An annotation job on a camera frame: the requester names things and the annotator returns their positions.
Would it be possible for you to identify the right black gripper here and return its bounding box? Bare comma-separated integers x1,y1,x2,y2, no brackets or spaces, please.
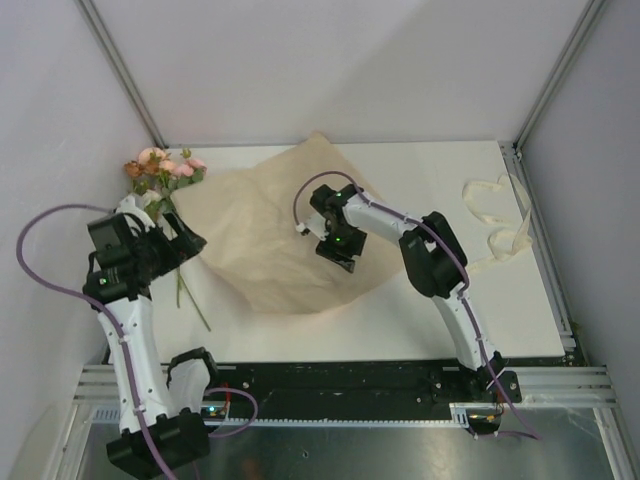
317,224,369,274

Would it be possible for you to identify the orange beige wrapping paper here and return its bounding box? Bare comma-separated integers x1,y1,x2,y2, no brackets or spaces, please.
172,133,404,315

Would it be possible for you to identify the pink fake flower stem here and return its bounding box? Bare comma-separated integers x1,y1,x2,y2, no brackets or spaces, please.
125,147,208,201

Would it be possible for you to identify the brown orange fake flower stem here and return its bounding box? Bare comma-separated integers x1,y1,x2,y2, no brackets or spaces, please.
123,159,213,332

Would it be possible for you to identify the white fake flower stem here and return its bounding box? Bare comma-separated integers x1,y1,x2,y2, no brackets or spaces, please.
143,189,184,308

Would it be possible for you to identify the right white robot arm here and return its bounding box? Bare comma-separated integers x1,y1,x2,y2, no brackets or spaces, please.
297,184,504,401

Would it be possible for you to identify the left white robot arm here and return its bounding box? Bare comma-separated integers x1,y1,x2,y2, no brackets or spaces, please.
82,194,221,479

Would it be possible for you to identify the cream ribbon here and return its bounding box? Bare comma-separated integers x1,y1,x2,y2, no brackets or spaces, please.
462,173,533,274

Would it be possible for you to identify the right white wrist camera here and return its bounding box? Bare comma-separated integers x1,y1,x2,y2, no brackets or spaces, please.
296,213,329,241

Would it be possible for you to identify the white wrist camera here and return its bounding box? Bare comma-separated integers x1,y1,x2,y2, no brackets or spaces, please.
296,213,329,241
115,194,156,228

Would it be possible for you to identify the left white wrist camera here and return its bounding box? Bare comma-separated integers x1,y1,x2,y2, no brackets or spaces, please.
115,194,156,228

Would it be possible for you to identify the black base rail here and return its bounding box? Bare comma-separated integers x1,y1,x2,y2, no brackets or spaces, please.
205,360,522,425

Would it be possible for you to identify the grey cable duct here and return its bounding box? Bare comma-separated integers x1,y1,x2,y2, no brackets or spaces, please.
92,402,474,431

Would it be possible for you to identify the aluminium frame profile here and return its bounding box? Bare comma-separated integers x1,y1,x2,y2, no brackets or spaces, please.
515,367,617,408

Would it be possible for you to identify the left aluminium corner post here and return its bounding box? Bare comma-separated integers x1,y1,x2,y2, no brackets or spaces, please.
74,0,168,148

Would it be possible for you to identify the aluminium corner post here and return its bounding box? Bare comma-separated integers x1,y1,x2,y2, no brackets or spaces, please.
513,0,610,150
74,0,168,148

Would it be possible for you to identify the right aluminium corner post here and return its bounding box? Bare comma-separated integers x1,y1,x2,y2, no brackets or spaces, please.
513,0,610,150

